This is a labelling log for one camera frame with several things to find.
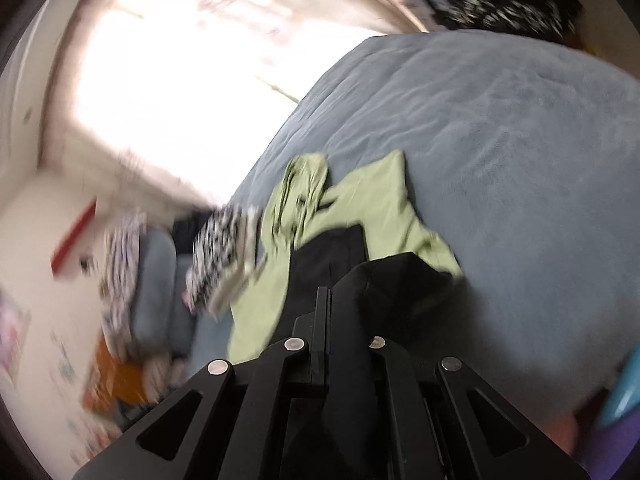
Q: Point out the black and white printed clothes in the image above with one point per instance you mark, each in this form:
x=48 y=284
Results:
x=220 y=245

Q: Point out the blue bed blanket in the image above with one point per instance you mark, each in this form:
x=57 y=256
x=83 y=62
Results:
x=500 y=160

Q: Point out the black and white patterned cloth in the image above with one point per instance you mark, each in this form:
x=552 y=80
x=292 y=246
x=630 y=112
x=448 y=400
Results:
x=500 y=12

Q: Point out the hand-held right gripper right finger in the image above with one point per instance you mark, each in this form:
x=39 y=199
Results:
x=395 y=385

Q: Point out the purple floral blanket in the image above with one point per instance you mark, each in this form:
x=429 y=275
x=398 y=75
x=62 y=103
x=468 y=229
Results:
x=122 y=270

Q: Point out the orange object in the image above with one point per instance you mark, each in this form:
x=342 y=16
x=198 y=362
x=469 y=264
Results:
x=117 y=377

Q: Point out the blue and purple object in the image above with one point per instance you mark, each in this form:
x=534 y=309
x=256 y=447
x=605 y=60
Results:
x=622 y=400

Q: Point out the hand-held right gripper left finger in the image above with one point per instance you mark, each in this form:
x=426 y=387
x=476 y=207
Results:
x=300 y=360

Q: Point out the red wall strip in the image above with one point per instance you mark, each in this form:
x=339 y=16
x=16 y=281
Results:
x=75 y=235

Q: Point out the white leaf print curtain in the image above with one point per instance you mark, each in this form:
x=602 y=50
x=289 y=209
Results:
x=200 y=85

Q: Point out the large blue pillow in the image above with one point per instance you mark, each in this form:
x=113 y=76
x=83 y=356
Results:
x=155 y=280

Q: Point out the green and black hooded jacket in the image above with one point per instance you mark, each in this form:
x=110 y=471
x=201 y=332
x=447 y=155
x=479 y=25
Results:
x=370 y=200

